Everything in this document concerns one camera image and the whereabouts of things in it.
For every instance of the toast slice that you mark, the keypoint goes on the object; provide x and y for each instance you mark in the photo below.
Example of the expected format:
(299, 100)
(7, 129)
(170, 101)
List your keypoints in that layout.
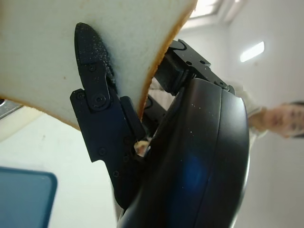
(42, 54)

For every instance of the person in cream sweater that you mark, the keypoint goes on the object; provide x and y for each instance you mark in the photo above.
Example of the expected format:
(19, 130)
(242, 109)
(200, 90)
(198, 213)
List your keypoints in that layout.
(282, 118)

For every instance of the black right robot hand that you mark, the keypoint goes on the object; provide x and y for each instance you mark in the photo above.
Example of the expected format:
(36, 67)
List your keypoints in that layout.
(194, 154)

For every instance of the ceiling light panel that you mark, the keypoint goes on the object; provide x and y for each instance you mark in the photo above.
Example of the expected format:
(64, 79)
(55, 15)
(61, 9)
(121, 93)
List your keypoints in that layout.
(213, 8)
(252, 51)

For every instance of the teal plastic tray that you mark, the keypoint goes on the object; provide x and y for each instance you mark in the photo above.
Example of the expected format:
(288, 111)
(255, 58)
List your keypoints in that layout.
(23, 199)

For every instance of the cream white toaster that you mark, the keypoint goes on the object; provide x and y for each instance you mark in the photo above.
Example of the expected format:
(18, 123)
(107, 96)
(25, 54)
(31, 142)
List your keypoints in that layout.
(9, 108)

